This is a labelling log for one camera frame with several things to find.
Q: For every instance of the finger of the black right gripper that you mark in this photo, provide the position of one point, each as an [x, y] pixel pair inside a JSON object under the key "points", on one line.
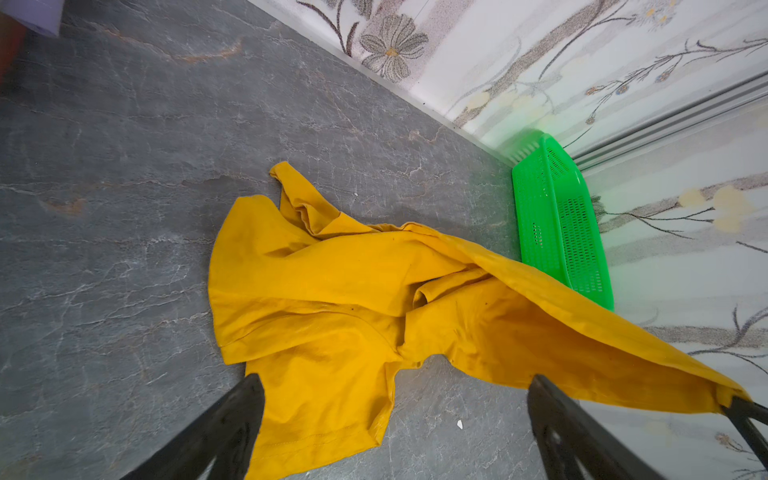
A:
{"points": [[744, 415]]}

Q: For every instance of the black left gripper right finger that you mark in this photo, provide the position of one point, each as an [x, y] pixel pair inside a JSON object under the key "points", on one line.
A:
{"points": [[572, 444]]}

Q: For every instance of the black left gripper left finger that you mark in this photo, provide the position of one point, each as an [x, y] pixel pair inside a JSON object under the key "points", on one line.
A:
{"points": [[220, 442]]}

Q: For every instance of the yellow t shirt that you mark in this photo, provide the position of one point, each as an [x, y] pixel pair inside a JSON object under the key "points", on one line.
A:
{"points": [[327, 310]]}

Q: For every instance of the folded purple t shirt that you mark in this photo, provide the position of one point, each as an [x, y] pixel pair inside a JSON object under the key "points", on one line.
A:
{"points": [[40, 16]]}

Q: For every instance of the folded red t shirt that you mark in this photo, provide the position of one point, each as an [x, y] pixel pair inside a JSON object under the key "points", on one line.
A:
{"points": [[12, 34]]}

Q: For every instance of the green plastic basket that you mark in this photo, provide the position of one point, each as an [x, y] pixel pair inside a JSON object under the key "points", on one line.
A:
{"points": [[557, 224]]}

